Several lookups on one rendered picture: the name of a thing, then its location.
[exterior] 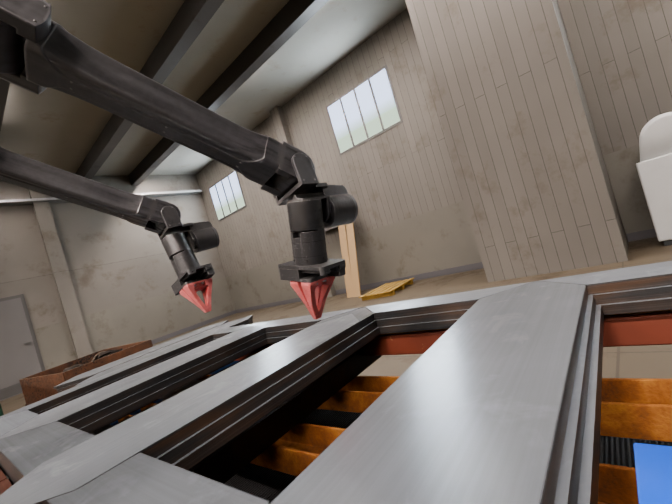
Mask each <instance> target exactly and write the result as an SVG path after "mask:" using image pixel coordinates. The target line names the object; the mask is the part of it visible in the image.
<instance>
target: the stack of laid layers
mask: <svg viewBox="0 0 672 504"><path fill-rule="evenodd" d="M477 301H478V300H472V301H464V302H457V303H449V304H442V305H434V306H427V307H419V308H411V309H404V310H396V311H389V312H381V313H373V312H372V311H370V310H369V309H367V308H366V307H362V308H359V309H356V310H353V311H350V312H346V313H343V314H340V315H337V316H334V317H330V318H327V319H324V320H320V321H313V322H305V323H298V324H290V325H283V326H275V327H267V328H263V329H261V330H259V331H256V332H254V333H252V334H250V335H248V336H245V337H243V338H241V339H239V340H236V341H234V342H232V343H230V344H228V345H225V346H223V347H221V348H219V349H216V350H214V351H212V352H210V353H208V354H205V355H203V356H201V357H199V358H196V359H194V360H192V361H190V362H188V363H185V364H183V365H181V366H179V367H176V368H174V369H172V370H170V371H168V372H165V373H163V374H161V375H159V376H156V377H154V378H152V379H150V380H148V381H145V382H143V383H141V384H139V385H137V386H134V387H132V388H130V389H128V390H125V391H123V392H121V393H119V394H117V395H114V396H112V397H110V398H108V399H105V400H103V401H101V402H99V403H97V404H94V405H92V406H90V407H88V408H85V409H83V410H81V411H79V412H77V413H74V414H72V415H70V416H68V417H65V418H63V419H61V420H59V421H58V422H61V423H64V424H66V425H69V426H72V427H74V428H77V429H80V430H82V431H85V432H88V433H90V432H92V431H94V430H96V429H98V428H100V427H102V426H104V425H106V424H108V423H110V422H112V421H114V420H116V419H118V418H120V417H122V416H124V415H126V414H128V413H130V412H132V411H134V410H136V409H138V408H140V407H142V406H144V405H146V404H148V403H150V402H152V401H154V400H156V399H158V398H160V397H162V396H164V395H166V394H168V393H170V392H172V391H174V390H176V389H178V388H180V387H182V386H184V385H186V384H188V383H190V382H192V381H194V380H196V379H198V378H200V377H202V376H204V375H206V374H208V373H210V372H212V371H214V370H216V369H218V368H220V367H222V366H224V365H226V364H228V363H230V362H232V361H234V360H236V359H238V358H240V357H242V356H244V355H246V354H248V353H250V352H252V351H254V350H256V349H258V348H260V347H262V346H264V345H266V344H269V343H278V342H280V341H282V340H284V339H286V338H288V337H290V336H292V335H294V334H295V333H297V332H299V331H301V330H303V329H305V328H307V327H310V326H313V325H317V324H320V323H323V322H326V321H329V320H333V319H336V318H339V317H342V316H345V315H349V314H353V315H354V316H355V317H356V318H357V319H358V320H359V321H360V322H358V323H357V324H355V325H353V326H352V327H350V328H348V329H347V330H345V331H343V332H342V333H340V334H338V335H337V336H335V337H333V338H331V339H330V340H328V341H326V342H325V343H323V344H321V345H320V346H318V347H316V348H315V349H313V350H311V351H310V352H308V353H306V354H305V355H303V356H301V357H300V358H298V359H296V360H295V361H293V362H291V363H290V364H288V365H286V366H285V367H283V368H281V369H280V370H278V371H276V372H275V373H273V374H271V375H270V376H268V377H266V378H265V379H263V380H261V381H259V382H258V383H256V384H254V385H253V386H251V387H249V388H248V389H246V390H244V391H243V392H241V393H239V394H238V395H236V396H234V397H233V398H231V399H229V400H228V401H226V402H224V403H223V404H221V405H219V406H218V407H216V408H214V409H213V410H211V411H209V412H207V413H206V414H204V415H202V416H201V417H199V418H197V419H196V420H194V421H192V422H191V423H189V424H187V425H185V426H184V427H182V428H180V429H179V430H177V431H175V432H173V433H172V434H170V435H168V436H167V437H165V438H163V439H161V440H160V441H158V442H156V443H155V444H153V445H151V446H150V447H148V448H146V449H144V450H143V451H141V452H139V453H143V454H146V455H149V456H151V457H154V458H157V459H159V460H162V461H165V462H167V463H170V464H173V465H175V466H178V467H181V468H183V469H186V470H189V469H190V468H192V467H193V466H194V465H196V464H197V463H199V462H200V461H201V460H203V459H204V458H206V457H207V456H209V455H210V454H211V453H213V452H214V451H216V450H217V449H218V448H220V447H221V446H223V445H224V444H226V443H227V442H228V441H230V440H231V439H233V438H234V437H235V436H237V435H238V434H240V433H241V432H243V431H244V430H245V429H247V428H248V427H250V426H251V425H252V424H254V423H255V422H257V421H258V420H260V419H261V418H262V417H264V416H265V415H267V414H268V413H269V412H271V411H272V410H274V409H275V408H277V407H278V406H279V405H281V404H282V403H284V402H285V401H286V400H288V399H289V398H291V397H292V396H294V395H295V394H296V393H298V392H299V391H301V390H302V389H303V388H305V387H306V386H308V385H309V384H310V383H312V382H313V381H315V380H316V379H318V378H319V377H320V376H322V375H323V374H325V373H326V372H327V371H329V370H330V369H332V368H333V367H335V366H336V365H337V364H339V363H340V362H342V361H343V360H344V359H346V358H347V357H349V356H350V355H352V354H353V353H354V352H356V351H357V350H359V349H360V348H361V347H363V346H364V345H366V344H367V343H369V342H370V341H371V340H373V339H374V338H376V337H377V336H378V335H380V334H387V333H399V332H410V331H422V330H434V329H446V328H450V327H451V326H452V325H453V324H454V323H455V322H456V321H457V320H458V319H459V318H460V317H461V316H462V315H463V314H464V313H465V312H467V311H468V310H469V309H470V308H471V307H472V306H473V305H474V304H475V303H476V302H477ZM670 309H672V274H669V275H661V276H654V277H646V278H639V279H631V280H623V281H616V282H608V283H601V284H593V285H586V286H585V291H584V296H583V301H582V306H581V311H580V316H579V321H578V326H577V331H576V336H575V341H574V346H573V350H572V355H571V360H570V365H569V370H568V375H567V380H566V385H565V390H564V395H563V400H562V405H561V409H560V414H559V419H558V424H557V429H556V434H555V439H554V444H553V449H552V454H551V459H550V464H549V469H548V473H547V478H546V483H545V488H544V493H543V498H542V503H541V504H598V484H599V453H600V422H601V391H602V360H603V329H604V315H611V314H623V313H635V312H647V311H659V310H670ZM230 333H232V332H230ZM230 333H222V334H214V335H210V336H208V337H206V338H203V339H201V340H198V341H196V342H193V343H191V344H188V345H186V346H183V347H181V348H179V349H176V350H174V351H171V352H169V353H166V354H164V355H161V356H159V357H157V358H154V359H152V360H149V361H147V362H144V363H142V364H139V365H137V366H135V367H132V368H130V369H127V370H125V371H122V372H120V373H117V374H115V375H112V376H110V377H108V378H105V379H103V380H100V381H98V382H95V383H93V384H90V385H88V386H86V387H83V388H81V389H78V390H76V391H73V392H71V393H68V394H66V395H63V396H61V397H59V398H56V399H54V400H51V401H49V402H46V403H44V404H41V405H39V406H37V407H34V408H32V409H29V411H32V412H34V413H37V414H41V413H43V412H46V411H48V410H51V409H53V408H55V407H58V406H60V405H62V404H65V403H67V402H69V401H72V400H74V399H76V398H79V397H81V396H84V395H86V394H88V393H91V392H93V391H95V390H98V389H100V388H102V387H105V386H107V385H109V384H112V383H114V382H117V381H119V380H121V379H124V378H126V377H128V376H131V375H133V374H135V373H138V372H140V371H143V370H145V369H147V368H150V367H152V366H154V365H157V364H159V363H161V362H164V361H166V360H168V359H171V358H173V357H176V356H178V355H180V354H183V353H185V352H187V351H190V350H192V349H194V348H197V347H199V346H202V345H204V344H206V343H209V342H211V341H213V340H216V339H218V338H220V337H223V336H225V335H227V334H230ZM0 467H1V469H2V470H3V471H4V473H5V474H6V475H7V476H8V478H9V479H10V480H11V482H12V483H13V484H15V483H16V482H18V481H19V480H20V479H21V478H23V477H24V476H23V475H22V474H21V472H20V471H19V470H18V469H17V468H16V467H15V466H14V465H13V464H12V463H11V462H10V461H9V460H8V459H7V457H6V456H5V455H4V454H3V453H2V452H1V451H0Z"/></svg>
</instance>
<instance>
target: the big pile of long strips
mask: <svg viewBox="0 0 672 504"><path fill-rule="evenodd" d="M252 317H253V316H252V315H251V316H247V317H244V318H241V319H237V320H234V321H231V322H229V321H228V320H226V321H223V322H219V323H216V324H213V325H209V326H206V327H203V328H200V329H198V330H195V331H192V332H190V333H187V334H184V335H182V336H179V337H177V338H174V339H171V340H169V341H166V342H163V343H161V344H158V345H156V346H153V347H150V348H148V349H145V350H142V351H140V352H137V353H135V354H132V355H129V356H127V357H124V358H121V359H119V360H116V361H114V362H111V363H108V364H106V365H103V366H100V367H98V368H95V369H93V370H90V371H87V372H85V373H82V374H79V375H77V376H75V377H73V378H71V379H69V380H67V381H65V382H63V383H61V384H59V385H57V386H55V387H53V388H54V389H56V390H57V392H58V393H60V392H62V391H65V390H67V389H70V388H72V387H75V386H77V385H80V384H82V383H85V382H87V381H90V380H92V379H95V378H97V377H100V376H102V375H105V374H107V373H110V372H112V371H115V370H117V369H120V368H122V367H125V366H127V365H130V364H132V363H135V362H137V361H140V360H142V359H145V358H147V357H150V356H152V355H155V354H157V353H160V352H162V351H165V350H167V349H170V348H172V347H175V346H177V345H180V344H182V343H185V342H187V341H190V340H192V339H195V338H197V337H200V336H202V335H205V334H207V333H210V332H212V331H215V330H217V329H220V328H226V327H233V326H240V325H246V324H253V320H252V319H253V318H252Z"/></svg>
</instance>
